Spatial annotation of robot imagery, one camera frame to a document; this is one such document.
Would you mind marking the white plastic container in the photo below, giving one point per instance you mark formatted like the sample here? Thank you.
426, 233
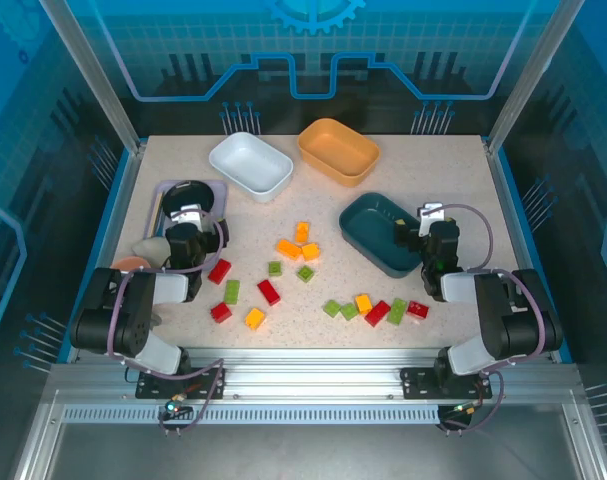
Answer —
248, 165

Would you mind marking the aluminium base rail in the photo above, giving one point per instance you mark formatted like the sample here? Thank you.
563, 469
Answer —
308, 375

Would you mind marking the grey lumpy object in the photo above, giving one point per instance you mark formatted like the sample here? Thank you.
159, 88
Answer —
150, 248

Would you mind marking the aluminium frame post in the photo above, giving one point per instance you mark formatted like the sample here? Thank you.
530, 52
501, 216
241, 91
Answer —
533, 75
90, 75

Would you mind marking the orange plastic container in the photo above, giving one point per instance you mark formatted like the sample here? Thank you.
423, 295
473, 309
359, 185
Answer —
338, 150

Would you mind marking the red short lego brick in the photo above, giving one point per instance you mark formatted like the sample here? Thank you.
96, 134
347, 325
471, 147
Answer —
417, 310
221, 313

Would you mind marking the pink plate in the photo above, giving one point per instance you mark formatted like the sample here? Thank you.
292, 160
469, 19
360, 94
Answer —
130, 263

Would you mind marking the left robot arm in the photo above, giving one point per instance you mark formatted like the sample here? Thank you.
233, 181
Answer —
133, 315

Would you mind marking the orange long lego brick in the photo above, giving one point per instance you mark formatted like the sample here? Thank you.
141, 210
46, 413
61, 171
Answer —
302, 232
289, 249

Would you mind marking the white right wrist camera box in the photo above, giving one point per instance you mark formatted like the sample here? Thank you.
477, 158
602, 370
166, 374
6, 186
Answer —
429, 215

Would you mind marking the teal plastic container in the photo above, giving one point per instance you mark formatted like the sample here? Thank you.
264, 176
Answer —
373, 230

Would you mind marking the black bowl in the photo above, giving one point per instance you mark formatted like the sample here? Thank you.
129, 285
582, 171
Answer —
193, 192

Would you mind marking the green long lego brick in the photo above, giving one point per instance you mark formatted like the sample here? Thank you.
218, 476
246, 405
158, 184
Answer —
232, 292
397, 311

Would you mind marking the red long lego brick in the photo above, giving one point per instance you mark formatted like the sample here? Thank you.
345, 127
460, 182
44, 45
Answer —
377, 314
219, 271
268, 292

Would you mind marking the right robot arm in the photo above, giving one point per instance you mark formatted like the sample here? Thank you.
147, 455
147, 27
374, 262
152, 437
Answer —
503, 320

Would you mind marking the aluminium table side rail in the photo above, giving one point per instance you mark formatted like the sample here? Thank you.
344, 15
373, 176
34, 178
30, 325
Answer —
513, 220

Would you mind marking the small lit connector board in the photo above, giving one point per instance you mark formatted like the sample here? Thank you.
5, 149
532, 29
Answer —
460, 411
175, 407

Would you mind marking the purple plastic tray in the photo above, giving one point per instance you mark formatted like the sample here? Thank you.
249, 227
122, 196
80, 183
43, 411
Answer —
221, 192

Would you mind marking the yellow lego brick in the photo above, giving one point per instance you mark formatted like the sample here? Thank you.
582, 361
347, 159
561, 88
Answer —
363, 303
311, 251
255, 318

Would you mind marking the green square lego brick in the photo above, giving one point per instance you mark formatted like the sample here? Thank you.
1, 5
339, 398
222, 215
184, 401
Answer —
275, 269
332, 308
349, 311
306, 274

